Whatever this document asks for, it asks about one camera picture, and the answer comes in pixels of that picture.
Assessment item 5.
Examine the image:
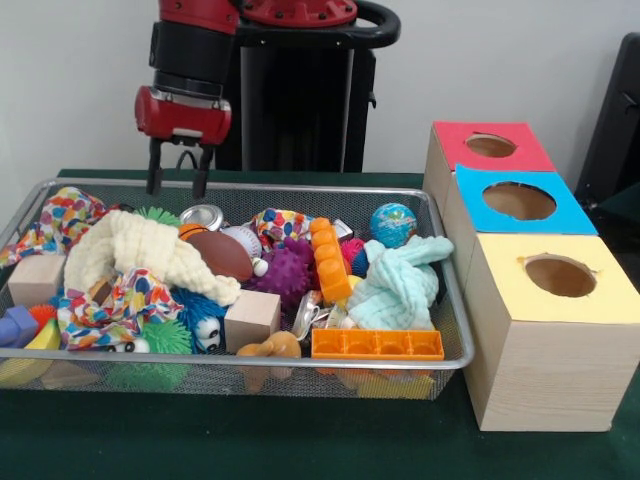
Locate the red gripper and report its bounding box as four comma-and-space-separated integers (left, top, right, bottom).
133, 84, 234, 198

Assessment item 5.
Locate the blue globe ball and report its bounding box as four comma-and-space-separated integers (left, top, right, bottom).
369, 202, 419, 250

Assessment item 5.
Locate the shallow metal mesh bin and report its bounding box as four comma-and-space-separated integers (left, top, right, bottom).
0, 177, 475, 401

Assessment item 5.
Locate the wooden box with three holes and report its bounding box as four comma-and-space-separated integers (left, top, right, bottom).
422, 119, 640, 432

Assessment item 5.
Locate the green spiky ball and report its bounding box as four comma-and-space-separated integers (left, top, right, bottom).
130, 205, 181, 230

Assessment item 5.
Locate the cream muslin cloth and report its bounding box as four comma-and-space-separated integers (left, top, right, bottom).
63, 209, 241, 307

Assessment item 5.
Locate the brown toy football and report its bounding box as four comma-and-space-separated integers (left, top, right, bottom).
185, 230, 255, 284

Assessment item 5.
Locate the colourful spotted cloth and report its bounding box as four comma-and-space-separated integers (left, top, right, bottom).
57, 267, 184, 351
0, 186, 121, 266

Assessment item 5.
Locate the purple spiky ball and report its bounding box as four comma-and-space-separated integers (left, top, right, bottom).
247, 237, 317, 316

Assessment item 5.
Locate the long orange toy brick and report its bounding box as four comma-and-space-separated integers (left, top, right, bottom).
308, 218, 353, 303

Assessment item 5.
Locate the mint green cloth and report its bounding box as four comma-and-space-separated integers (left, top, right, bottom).
347, 235, 455, 331

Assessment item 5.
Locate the wide orange toy brick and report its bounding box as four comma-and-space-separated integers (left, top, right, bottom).
310, 327, 445, 362

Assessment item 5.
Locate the black chair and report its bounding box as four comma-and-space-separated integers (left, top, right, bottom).
574, 32, 640, 201

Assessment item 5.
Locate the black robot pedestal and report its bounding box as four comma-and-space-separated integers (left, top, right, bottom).
212, 0, 401, 174

